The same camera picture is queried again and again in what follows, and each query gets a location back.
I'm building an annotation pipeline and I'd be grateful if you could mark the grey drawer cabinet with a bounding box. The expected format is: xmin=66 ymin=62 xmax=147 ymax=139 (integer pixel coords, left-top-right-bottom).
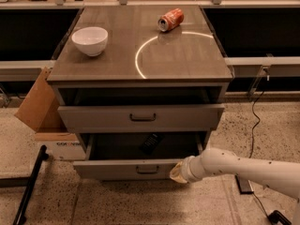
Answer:
xmin=46 ymin=5 xmax=234 ymax=152

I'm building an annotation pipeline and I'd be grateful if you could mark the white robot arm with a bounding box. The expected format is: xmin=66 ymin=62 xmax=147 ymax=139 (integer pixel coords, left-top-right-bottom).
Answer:
xmin=170 ymin=147 xmax=300 ymax=201

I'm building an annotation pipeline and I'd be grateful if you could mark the black floor cable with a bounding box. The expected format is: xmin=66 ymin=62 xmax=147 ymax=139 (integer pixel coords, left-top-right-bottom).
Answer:
xmin=234 ymin=91 xmax=273 ymax=220

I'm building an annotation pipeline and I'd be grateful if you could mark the white ceramic bowl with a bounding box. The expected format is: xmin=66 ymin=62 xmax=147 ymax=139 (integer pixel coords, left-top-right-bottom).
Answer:
xmin=71 ymin=26 xmax=108 ymax=56

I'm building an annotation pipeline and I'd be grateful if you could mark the black caster base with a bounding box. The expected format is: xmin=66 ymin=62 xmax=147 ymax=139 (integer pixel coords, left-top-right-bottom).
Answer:
xmin=268 ymin=210 xmax=292 ymax=225

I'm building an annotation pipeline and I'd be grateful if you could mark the black snack packet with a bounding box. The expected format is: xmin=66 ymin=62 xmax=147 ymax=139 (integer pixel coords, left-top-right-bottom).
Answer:
xmin=139 ymin=133 xmax=164 ymax=155

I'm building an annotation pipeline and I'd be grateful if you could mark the grey drawer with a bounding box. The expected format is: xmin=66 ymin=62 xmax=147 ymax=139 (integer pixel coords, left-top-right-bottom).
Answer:
xmin=58 ymin=104 xmax=224 ymax=133
xmin=73 ymin=131 xmax=207 ymax=180

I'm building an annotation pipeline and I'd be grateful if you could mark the black metal stand leg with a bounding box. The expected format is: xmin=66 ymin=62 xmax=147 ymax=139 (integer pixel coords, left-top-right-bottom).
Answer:
xmin=13 ymin=145 xmax=49 ymax=225

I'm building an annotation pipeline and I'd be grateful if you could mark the orange soda can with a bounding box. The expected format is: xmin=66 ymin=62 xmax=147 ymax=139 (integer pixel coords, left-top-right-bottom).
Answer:
xmin=157 ymin=8 xmax=184 ymax=32

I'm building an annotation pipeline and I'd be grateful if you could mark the brown cardboard box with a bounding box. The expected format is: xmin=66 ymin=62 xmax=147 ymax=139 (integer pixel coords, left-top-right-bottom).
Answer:
xmin=15 ymin=67 xmax=85 ymax=160

